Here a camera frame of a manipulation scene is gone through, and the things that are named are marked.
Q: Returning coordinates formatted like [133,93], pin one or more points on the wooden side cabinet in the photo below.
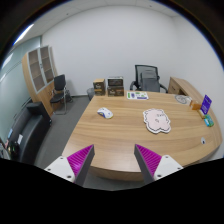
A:
[182,87]

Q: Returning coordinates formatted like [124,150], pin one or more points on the white computer mouse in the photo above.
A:
[104,112]

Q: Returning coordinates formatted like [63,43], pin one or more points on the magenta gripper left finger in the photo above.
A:
[73,168]

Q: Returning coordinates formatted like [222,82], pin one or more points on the wooden glass-door bookcase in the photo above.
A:
[39,74]

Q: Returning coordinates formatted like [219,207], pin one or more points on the small orange box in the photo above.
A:
[195,105]

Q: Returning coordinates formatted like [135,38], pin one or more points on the green tissue packet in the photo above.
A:
[208,121]

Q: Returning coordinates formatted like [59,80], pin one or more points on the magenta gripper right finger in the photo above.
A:
[154,166]

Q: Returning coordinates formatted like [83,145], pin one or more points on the grey waste bin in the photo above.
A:
[90,93]

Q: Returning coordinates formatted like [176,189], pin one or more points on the dark printed box top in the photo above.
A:
[115,81]

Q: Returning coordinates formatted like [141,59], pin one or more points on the brown cardboard box left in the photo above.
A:
[99,87]

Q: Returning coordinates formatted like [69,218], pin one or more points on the black visitor chair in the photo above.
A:
[59,93]

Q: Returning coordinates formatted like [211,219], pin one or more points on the purple standing card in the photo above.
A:
[206,104]

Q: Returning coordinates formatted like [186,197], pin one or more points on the white green sticker sheet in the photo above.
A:
[137,95]

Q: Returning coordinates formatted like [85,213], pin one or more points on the black leather sofa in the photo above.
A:
[28,133]

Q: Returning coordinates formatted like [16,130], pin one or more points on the black mesh office chair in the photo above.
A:
[147,79]

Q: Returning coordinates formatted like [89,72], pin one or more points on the round grey coaster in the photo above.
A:
[183,99]

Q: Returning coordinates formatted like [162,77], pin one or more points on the small white round sticker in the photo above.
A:
[203,141]

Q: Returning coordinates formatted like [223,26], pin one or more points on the brown printed box bottom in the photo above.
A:
[115,91]

